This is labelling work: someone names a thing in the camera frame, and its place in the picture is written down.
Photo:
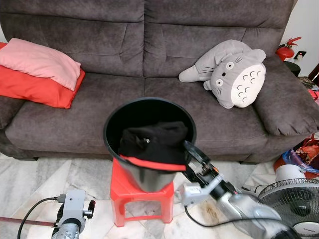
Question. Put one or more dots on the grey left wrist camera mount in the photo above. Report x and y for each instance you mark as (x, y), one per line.
(74, 204)

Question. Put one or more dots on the grey electric fan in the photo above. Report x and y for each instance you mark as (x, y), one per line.
(294, 204)

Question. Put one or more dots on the red fire extinguisher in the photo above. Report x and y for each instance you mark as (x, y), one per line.
(285, 51)

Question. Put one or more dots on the grey Totoro plush toy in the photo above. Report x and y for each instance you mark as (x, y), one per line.
(239, 79)

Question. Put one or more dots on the red pillow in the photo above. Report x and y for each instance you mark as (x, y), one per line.
(35, 94)

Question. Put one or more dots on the black round side table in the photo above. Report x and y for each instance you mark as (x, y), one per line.
(292, 68)

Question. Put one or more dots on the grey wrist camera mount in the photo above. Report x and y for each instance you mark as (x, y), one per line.
(74, 204)
(191, 194)

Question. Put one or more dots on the black wall socket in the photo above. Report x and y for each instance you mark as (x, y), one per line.
(301, 55)

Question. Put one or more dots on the colourful plastic bag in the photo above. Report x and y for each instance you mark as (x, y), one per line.
(304, 152)

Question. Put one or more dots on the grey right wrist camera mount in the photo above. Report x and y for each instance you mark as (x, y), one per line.
(191, 194)

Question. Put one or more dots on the dark grey fabric sofa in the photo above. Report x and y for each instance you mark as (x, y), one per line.
(75, 124)

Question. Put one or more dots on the pink pillow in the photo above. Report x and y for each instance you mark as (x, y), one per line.
(37, 62)

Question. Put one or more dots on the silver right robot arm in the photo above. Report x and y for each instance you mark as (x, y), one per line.
(254, 214)

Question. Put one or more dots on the black round bin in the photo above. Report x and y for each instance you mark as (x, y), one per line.
(149, 112)

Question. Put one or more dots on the dark red pole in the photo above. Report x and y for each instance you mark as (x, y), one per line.
(25, 221)

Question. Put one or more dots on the red plastic stool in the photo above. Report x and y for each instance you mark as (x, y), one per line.
(117, 199)

